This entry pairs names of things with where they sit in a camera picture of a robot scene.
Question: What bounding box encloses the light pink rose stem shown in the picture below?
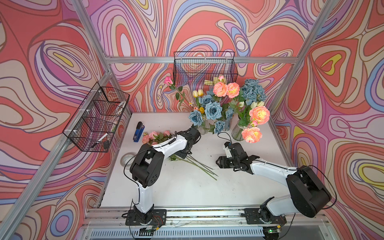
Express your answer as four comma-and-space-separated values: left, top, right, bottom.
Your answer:
163, 130, 172, 138

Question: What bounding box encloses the pink rose bunch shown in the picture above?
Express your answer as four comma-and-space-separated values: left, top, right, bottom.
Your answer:
213, 75, 240, 99
239, 106, 271, 144

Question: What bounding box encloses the pale pink rose stem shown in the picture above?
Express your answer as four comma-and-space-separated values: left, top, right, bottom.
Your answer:
149, 131, 164, 141

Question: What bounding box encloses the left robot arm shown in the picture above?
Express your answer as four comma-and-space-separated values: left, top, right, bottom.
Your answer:
126, 128, 201, 227

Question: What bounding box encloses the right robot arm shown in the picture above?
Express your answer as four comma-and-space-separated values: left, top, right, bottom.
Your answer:
216, 142, 332, 224

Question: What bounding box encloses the ribbed glass vase with ribbon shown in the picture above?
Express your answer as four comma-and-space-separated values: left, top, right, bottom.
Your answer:
232, 120, 247, 141

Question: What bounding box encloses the blue rose bouquet left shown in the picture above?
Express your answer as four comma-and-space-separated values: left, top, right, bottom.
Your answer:
189, 90, 234, 135

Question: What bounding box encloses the blue rose bouquet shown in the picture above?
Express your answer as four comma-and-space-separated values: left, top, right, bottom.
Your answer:
189, 90, 234, 135
241, 79, 267, 106

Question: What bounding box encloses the blue stapler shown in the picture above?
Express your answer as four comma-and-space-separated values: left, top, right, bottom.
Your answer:
133, 122, 145, 143

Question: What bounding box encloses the magenta rosebud stem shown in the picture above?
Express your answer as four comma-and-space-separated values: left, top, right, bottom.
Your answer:
164, 76, 188, 105

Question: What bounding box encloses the yellow sponge in basket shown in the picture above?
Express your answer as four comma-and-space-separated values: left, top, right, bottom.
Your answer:
204, 77, 221, 86

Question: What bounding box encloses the blue rose bouquet right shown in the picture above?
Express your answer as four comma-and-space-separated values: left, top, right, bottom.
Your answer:
241, 79, 267, 106

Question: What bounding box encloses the white tape roll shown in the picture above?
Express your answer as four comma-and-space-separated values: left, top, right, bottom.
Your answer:
120, 153, 136, 167

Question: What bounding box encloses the black wire basket back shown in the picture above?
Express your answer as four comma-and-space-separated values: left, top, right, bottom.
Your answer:
173, 50, 238, 90

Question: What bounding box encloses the black wire basket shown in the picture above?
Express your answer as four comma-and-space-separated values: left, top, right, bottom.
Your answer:
173, 50, 238, 90
63, 83, 130, 153

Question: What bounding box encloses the black wire basket left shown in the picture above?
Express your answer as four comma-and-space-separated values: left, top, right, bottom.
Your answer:
63, 83, 130, 153

